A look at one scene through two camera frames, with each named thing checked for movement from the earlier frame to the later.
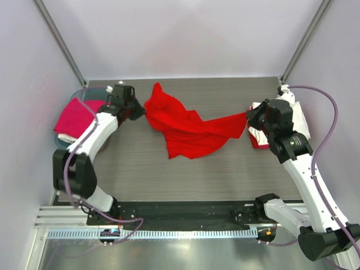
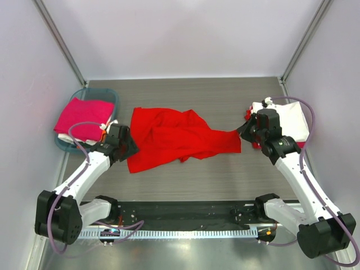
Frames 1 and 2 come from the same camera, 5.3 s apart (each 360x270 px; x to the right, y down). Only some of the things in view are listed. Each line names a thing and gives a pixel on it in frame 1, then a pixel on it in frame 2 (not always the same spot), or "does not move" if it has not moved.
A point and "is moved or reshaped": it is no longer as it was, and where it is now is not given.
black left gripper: x=136 y=110 -> x=128 y=145
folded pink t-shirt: x=77 y=116 does not move
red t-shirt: x=187 y=134 is moved or reshaped
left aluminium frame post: x=59 y=40 does not move
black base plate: x=175 y=215 does not move
